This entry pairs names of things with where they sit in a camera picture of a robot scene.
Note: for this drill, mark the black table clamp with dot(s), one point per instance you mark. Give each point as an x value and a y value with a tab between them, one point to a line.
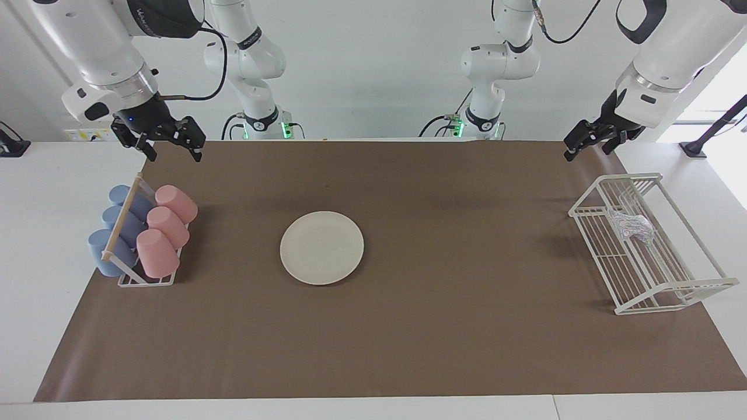
14	149

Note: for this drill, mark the black angled stand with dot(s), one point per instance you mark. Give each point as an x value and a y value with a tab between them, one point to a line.
694	149

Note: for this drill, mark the cream round plate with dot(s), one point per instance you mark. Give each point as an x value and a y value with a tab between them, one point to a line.
322	248

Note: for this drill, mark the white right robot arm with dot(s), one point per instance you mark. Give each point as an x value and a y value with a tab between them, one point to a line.
87	35

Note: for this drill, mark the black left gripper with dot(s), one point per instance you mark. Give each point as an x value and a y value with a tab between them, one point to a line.
618	119

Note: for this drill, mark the brown table mat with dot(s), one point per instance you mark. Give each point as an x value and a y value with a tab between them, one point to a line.
408	338

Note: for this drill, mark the white cup rack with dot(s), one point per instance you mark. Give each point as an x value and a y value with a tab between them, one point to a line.
122	216

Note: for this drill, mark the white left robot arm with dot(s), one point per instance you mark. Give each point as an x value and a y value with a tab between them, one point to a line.
671	52

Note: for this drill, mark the blue plastic cup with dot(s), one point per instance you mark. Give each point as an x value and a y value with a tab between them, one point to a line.
102	251
121	195
114	219

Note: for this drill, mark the pink plastic cup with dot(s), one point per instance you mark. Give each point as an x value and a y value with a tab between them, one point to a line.
178	203
169	227
157	256

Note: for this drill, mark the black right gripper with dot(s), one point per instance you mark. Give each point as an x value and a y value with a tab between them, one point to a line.
145	119

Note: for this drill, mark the white wall power outlet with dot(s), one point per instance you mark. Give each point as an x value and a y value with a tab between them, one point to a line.
87	135

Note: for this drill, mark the silver mesh sponge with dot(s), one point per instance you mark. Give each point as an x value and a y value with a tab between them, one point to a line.
633	226

